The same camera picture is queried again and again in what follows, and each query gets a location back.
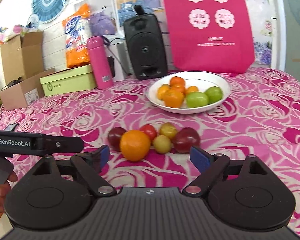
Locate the dark red plum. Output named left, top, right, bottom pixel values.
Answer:
left=107, top=127, right=126, bottom=152
left=172, top=127, right=200, bottom=153

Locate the big orange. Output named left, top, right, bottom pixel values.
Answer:
left=120, top=130, right=151, bottom=162

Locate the small yellowish fruit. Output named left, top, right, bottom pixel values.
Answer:
left=152, top=135, right=171, bottom=154

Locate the yellow-red plum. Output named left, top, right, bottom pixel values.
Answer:
left=159, top=122, right=178, bottom=140

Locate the small red plum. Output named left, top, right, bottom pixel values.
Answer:
left=139, top=124, right=157, bottom=141

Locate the oval green fruit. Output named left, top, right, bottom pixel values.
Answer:
left=186, top=92, right=209, bottom=108

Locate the round green apple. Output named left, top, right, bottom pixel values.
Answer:
left=204, top=86, right=223, bottom=104

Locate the large orange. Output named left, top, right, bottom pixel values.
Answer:
left=162, top=89, right=184, bottom=108

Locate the small orange front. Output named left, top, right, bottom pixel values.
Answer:
left=185, top=86, right=199, bottom=95

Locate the tangerine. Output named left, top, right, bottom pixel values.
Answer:
left=171, top=83, right=186, bottom=95
left=170, top=76, right=185, bottom=87

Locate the small yellow orange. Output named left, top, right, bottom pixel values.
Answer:
left=157, top=84, right=171, bottom=101

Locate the person left hand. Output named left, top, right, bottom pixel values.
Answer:
left=0, top=172, right=18, bottom=213

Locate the light green box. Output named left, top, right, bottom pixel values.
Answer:
left=40, top=64, right=97, bottom=96

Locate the white round plate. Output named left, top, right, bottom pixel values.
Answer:
left=146, top=71, right=231, bottom=114

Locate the brown cardboard box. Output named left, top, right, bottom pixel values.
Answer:
left=0, top=31, right=55, bottom=110

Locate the pink thermos bottle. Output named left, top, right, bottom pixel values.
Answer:
left=87, top=36, right=114, bottom=89

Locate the white box behind thermos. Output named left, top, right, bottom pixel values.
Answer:
left=105, top=41, right=131, bottom=82

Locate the pink tote bag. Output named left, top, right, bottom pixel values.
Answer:
left=164, top=0, right=255, bottom=73

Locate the black speaker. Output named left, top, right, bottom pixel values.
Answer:
left=123, top=4, right=168, bottom=80

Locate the black cable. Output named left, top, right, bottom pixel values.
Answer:
left=101, top=36, right=136, bottom=77

